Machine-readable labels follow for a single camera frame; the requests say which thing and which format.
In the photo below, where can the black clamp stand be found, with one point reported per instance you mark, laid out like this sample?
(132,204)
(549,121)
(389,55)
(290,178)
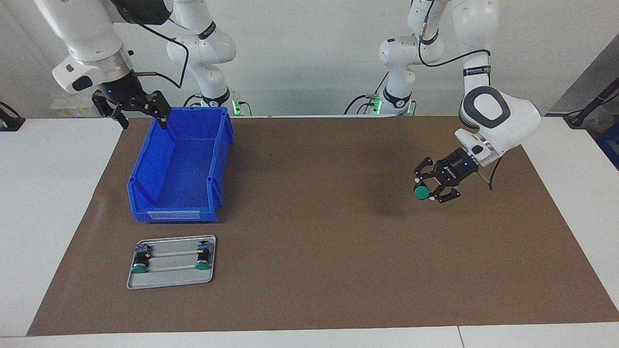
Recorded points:
(9,123)

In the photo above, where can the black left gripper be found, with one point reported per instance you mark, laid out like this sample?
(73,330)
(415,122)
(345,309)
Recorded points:
(454,169)

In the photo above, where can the thin metal rod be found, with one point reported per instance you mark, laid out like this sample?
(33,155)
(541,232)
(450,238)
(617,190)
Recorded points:
(171,266)
(174,253)

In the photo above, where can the silver metal tray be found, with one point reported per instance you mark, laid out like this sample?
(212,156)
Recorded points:
(169,279)

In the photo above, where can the blue plastic storage bin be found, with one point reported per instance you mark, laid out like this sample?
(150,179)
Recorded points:
(179,169)

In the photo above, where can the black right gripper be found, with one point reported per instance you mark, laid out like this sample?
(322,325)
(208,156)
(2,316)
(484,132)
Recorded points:
(121,89)

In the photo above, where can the green push button white base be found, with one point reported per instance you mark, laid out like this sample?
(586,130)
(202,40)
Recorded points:
(421,193)

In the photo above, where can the brown table mat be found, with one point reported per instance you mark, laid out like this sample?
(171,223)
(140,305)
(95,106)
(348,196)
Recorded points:
(309,270)

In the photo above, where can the blue crate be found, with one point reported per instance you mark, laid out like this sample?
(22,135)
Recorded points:
(610,145)

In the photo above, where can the green lit base connector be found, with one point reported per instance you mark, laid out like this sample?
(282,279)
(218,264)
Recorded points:
(237,104)
(375,101)

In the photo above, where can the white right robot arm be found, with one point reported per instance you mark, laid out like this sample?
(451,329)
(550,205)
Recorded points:
(208,53)

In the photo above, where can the black stand pole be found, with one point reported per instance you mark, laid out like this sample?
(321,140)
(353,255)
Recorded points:
(592,104)

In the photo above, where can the green push button clear base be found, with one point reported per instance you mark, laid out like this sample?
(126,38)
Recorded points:
(140,263)

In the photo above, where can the green push button black base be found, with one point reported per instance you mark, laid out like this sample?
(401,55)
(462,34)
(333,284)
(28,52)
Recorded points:
(203,261)

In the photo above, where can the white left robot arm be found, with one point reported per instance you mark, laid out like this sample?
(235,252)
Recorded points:
(512,121)

